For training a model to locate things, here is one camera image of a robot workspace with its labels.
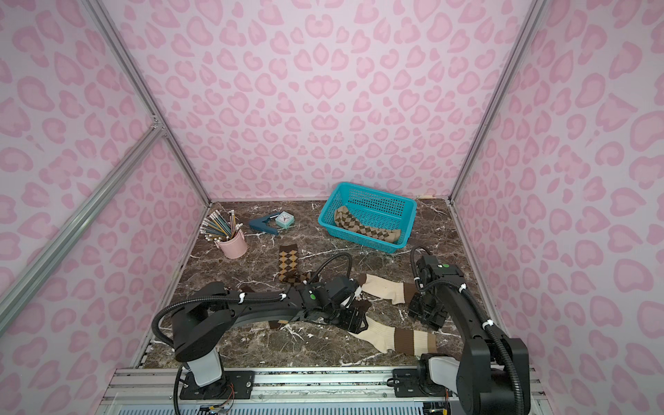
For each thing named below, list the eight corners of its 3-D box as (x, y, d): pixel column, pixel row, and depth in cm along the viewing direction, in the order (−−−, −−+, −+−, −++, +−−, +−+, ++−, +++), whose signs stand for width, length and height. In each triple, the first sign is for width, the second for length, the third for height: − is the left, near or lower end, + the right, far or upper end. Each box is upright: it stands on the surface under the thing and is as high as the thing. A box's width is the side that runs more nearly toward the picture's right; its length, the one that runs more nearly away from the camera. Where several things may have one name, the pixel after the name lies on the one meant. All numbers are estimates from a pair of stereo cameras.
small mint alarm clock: (275, 223, 114) (273, 219, 112) (284, 214, 117) (283, 210, 115) (286, 229, 112) (285, 225, 110) (295, 220, 115) (294, 216, 113)
